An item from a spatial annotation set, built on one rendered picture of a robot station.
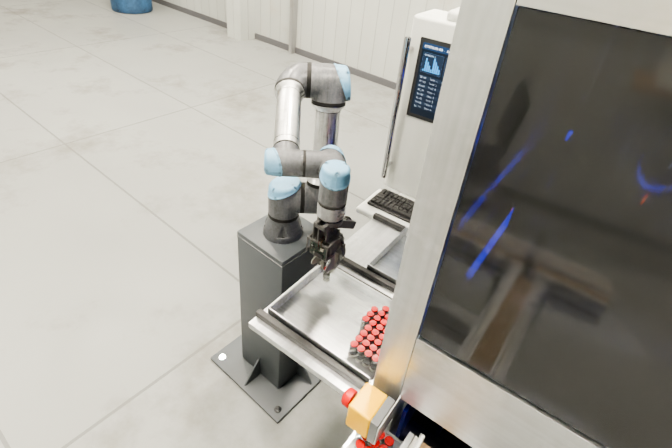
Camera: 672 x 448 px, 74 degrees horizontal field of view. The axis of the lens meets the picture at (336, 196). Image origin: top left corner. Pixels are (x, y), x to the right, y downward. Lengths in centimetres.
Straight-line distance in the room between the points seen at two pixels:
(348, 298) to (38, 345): 168
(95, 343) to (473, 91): 222
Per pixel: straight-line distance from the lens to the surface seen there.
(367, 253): 155
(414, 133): 188
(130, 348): 247
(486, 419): 96
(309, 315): 133
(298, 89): 143
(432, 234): 74
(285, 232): 167
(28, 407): 243
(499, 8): 60
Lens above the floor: 189
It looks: 34 degrees down
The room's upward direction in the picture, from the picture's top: 6 degrees clockwise
